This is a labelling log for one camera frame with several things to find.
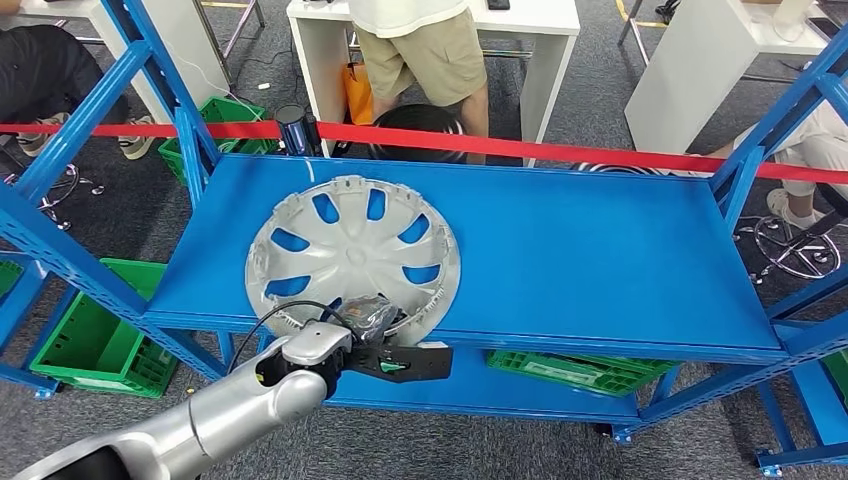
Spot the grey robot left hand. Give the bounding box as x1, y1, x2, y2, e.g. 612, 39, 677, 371
337, 294, 409, 344

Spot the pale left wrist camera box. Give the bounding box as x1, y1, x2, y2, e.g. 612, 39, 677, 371
347, 341, 455, 386

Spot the black chrome office chair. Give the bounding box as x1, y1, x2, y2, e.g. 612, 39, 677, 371
733, 198, 848, 286

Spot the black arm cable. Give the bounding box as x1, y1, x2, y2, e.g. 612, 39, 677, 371
227, 301, 362, 376

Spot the chrome office chair base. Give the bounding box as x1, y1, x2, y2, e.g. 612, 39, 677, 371
3, 162, 106, 232

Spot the orange bag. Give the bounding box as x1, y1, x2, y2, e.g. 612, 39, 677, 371
342, 60, 376, 127

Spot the person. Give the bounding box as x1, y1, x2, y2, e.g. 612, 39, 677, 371
347, 0, 492, 167
688, 99, 848, 230
0, 25, 157, 162

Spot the red barrier tape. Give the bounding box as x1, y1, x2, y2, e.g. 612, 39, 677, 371
0, 120, 848, 185

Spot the black ribbed round base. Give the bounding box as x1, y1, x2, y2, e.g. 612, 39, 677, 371
570, 162, 670, 178
367, 103, 468, 165

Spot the black barrier post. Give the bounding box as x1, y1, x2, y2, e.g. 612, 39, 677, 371
273, 103, 323, 158

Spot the silver plastic wheel cover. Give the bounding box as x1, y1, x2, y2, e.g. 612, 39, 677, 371
245, 175, 463, 348

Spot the green plastic crate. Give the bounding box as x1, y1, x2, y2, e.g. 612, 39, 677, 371
0, 259, 24, 299
486, 349, 684, 399
29, 258, 180, 399
824, 354, 848, 405
157, 95, 280, 187

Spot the white cylindrical container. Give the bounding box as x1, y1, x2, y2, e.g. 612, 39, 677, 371
771, 0, 821, 31

